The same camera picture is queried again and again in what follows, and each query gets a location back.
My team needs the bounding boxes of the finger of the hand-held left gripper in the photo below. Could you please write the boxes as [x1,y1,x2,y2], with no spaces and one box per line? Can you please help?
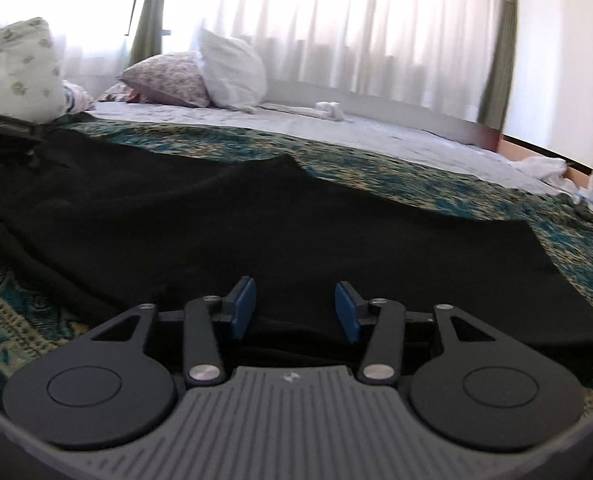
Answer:
[0,111,47,141]

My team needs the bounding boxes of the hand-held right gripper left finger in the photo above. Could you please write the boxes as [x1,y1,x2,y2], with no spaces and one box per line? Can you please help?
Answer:
[90,275,258,388]

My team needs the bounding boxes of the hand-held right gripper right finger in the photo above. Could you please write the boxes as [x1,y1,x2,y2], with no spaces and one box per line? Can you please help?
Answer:
[333,280,499,387]

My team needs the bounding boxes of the black pants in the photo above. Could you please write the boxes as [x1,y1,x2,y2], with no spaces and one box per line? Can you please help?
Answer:
[0,127,593,386]

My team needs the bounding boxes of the white pillow with green flowers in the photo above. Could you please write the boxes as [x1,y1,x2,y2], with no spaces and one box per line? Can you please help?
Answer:
[0,16,68,123]

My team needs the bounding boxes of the striped cloth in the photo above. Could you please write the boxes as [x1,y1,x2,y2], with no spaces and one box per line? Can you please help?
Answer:
[62,81,97,112]

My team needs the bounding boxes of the pink floral cloth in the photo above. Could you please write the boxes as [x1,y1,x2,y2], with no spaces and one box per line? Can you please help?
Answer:
[96,82,142,104]

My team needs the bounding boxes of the blue patterned blanket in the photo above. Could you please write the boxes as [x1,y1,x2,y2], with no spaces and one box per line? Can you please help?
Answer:
[0,119,593,401]

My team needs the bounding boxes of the purple floral pillow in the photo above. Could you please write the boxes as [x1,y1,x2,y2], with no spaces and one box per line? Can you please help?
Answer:
[118,51,212,109]

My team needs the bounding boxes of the white bed sheet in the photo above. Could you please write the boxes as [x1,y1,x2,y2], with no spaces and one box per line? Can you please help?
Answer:
[94,101,562,196]

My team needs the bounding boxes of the green curtain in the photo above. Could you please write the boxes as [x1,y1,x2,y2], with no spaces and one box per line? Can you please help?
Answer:
[128,0,171,67]
[477,0,520,132]

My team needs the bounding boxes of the folded white cloth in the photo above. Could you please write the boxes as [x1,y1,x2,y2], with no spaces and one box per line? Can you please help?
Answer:
[259,101,357,124]

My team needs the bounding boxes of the plain white pillow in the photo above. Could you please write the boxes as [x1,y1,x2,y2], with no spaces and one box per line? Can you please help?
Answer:
[195,27,268,112]

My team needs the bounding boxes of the crumpled white cloth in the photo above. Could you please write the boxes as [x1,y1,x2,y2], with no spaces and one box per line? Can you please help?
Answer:
[519,156,577,196]

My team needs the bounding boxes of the white sheer curtain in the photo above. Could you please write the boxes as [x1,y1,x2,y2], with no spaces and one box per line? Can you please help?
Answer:
[0,0,507,121]

